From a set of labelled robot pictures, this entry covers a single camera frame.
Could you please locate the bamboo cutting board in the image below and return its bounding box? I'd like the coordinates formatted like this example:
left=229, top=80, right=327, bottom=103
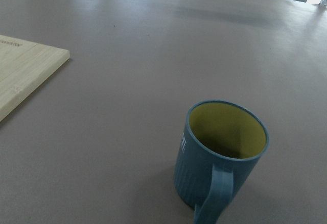
left=1, top=35, right=70, bottom=119

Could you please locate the dark blue ribbed mug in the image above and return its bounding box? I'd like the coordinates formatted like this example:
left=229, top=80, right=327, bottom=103
left=174, top=100, right=269, bottom=223

